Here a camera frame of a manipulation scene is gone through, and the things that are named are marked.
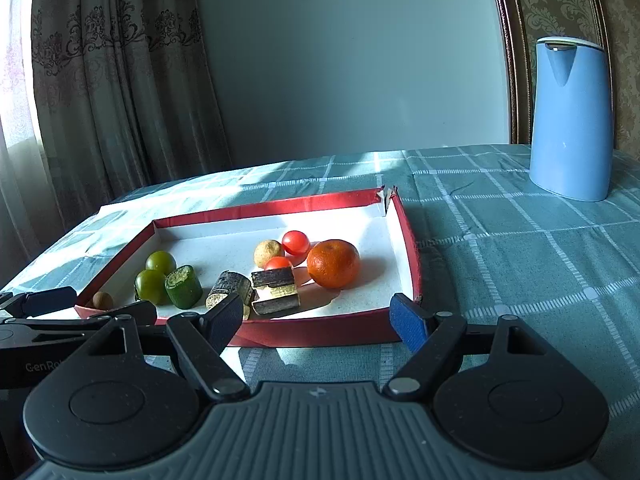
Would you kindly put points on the teal checked tablecloth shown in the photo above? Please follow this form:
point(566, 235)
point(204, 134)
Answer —
point(490, 243)

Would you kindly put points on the small eggplant piece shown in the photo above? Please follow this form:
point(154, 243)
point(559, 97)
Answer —
point(275, 292)

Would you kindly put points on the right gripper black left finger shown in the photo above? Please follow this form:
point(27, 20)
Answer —
point(194, 343)

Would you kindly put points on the green pepper piece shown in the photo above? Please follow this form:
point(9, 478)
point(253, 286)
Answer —
point(183, 287)

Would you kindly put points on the blue kettle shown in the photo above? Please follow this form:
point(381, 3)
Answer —
point(573, 138)

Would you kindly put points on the red shallow cardboard box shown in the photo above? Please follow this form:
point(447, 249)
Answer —
point(212, 241)

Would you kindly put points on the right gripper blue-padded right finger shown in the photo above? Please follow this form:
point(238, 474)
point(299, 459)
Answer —
point(438, 342)

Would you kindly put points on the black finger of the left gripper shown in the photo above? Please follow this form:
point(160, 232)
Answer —
point(32, 304)

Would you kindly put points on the orange tangerine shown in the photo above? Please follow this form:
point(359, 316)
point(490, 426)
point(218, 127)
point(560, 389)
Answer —
point(333, 264)

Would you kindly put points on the patterned curtain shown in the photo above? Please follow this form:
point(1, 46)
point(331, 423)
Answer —
point(98, 98)

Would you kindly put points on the green tomato with stem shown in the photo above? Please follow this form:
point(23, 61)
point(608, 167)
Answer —
point(150, 285)

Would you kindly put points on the red cherry tomato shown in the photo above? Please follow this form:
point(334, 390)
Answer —
point(296, 243)
point(278, 262)

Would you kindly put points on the light brown longan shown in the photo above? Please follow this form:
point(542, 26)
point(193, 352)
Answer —
point(265, 251)

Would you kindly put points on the green tomato in box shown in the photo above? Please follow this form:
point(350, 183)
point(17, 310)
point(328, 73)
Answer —
point(161, 261)

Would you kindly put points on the large dark eggplant piece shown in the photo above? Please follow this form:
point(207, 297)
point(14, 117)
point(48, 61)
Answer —
point(231, 283)

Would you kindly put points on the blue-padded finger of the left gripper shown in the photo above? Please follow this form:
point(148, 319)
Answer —
point(143, 312)

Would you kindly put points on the dark brown longan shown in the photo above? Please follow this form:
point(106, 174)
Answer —
point(102, 301)

